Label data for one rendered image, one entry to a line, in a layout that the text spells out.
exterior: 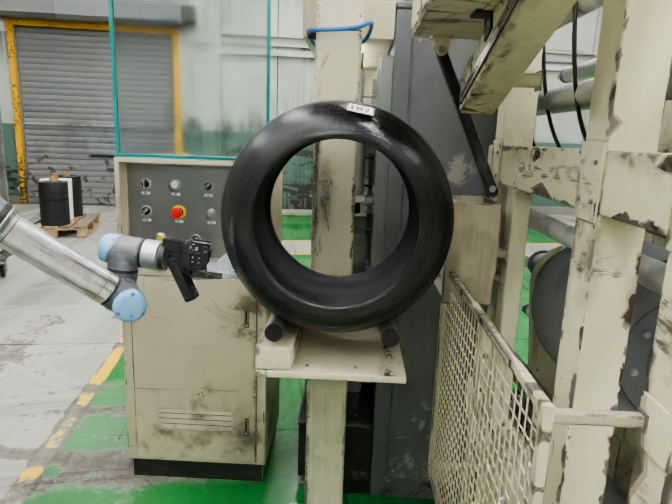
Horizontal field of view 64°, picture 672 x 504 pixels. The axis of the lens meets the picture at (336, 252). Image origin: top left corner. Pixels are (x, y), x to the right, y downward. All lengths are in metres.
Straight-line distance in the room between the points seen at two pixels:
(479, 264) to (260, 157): 0.72
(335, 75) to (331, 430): 1.10
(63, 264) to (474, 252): 1.05
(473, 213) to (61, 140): 9.78
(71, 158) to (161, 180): 8.82
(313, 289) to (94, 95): 9.41
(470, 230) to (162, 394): 1.34
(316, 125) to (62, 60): 9.82
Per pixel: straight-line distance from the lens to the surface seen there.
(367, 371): 1.37
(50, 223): 7.65
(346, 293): 1.54
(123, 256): 1.45
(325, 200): 1.61
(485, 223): 1.58
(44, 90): 11.00
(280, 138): 1.23
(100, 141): 10.70
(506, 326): 1.69
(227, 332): 2.09
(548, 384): 2.08
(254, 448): 2.28
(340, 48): 1.61
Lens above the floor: 1.37
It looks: 12 degrees down
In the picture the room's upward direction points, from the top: 2 degrees clockwise
